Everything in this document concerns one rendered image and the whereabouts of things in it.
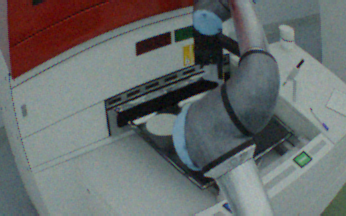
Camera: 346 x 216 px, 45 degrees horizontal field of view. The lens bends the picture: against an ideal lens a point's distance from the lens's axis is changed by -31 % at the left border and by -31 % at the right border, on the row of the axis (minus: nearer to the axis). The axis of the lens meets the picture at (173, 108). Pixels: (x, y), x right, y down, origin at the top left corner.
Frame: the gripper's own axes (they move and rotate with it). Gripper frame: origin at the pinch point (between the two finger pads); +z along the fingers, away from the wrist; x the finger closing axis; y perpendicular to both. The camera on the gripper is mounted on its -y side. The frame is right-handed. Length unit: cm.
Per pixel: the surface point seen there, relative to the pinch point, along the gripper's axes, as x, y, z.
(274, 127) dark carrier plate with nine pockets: 9.2, -17.5, 8.9
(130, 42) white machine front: -0.2, 24.8, -14.4
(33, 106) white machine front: 24, 54, -11
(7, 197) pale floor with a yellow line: -16, 130, 99
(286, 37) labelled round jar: -30.5, -26.7, -1.0
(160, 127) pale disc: 9.5, 16.9, 8.2
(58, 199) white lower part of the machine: 28, 55, 30
